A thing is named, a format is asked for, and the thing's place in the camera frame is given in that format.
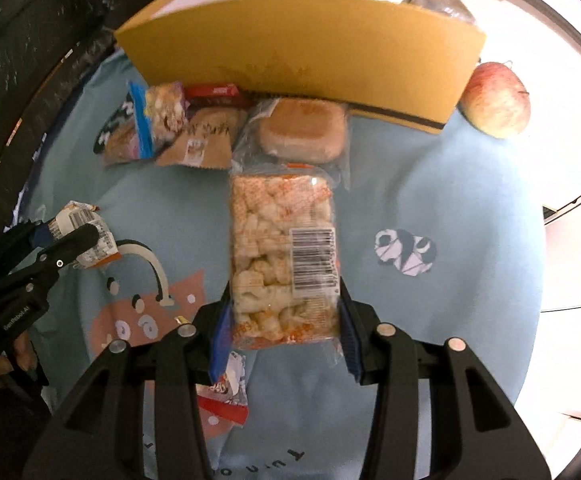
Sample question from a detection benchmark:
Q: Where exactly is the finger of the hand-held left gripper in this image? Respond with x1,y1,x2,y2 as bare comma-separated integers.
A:
29,224,100,282
4,220,57,257

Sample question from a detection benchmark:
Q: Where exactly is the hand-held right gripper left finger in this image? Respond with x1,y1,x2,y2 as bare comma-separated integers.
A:
23,285,234,480

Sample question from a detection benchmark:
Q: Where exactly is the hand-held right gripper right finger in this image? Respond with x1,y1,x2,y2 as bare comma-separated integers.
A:
338,280,551,480

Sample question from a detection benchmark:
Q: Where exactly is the white barcode wrapper packet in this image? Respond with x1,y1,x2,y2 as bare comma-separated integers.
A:
53,201,121,268

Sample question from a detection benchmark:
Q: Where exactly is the clear puffed rice packet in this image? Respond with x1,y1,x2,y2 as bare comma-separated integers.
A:
228,162,346,356

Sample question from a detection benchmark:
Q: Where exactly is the yellow cardboard box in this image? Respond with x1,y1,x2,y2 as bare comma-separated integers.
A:
114,0,486,135

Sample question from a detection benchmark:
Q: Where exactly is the person's left hand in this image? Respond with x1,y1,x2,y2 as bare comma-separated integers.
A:
0,332,38,386

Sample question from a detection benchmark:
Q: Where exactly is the small red white packet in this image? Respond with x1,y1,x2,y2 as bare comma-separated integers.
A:
195,350,250,426

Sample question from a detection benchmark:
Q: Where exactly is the blue striped cookie packet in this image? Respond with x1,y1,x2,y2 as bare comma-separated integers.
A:
93,81,158,166

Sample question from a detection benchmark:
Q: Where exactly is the brown paper packet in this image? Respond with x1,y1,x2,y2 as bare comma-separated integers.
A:
155,107,248,171

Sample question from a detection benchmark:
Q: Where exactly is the dark glossy furniture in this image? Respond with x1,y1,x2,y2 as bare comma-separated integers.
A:
0,0,136,231

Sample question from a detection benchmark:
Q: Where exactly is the light blue printed cloth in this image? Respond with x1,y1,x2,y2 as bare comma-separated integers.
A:
0,52,546,480

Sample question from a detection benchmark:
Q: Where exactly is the flat red packet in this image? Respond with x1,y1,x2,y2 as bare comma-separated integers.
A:
185,84,251,108

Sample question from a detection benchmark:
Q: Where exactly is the clear round bun packet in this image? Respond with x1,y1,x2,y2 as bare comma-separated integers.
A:
233,97,351,191

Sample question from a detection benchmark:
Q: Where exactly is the red apple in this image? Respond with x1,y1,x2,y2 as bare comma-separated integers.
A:
459,61,532,138

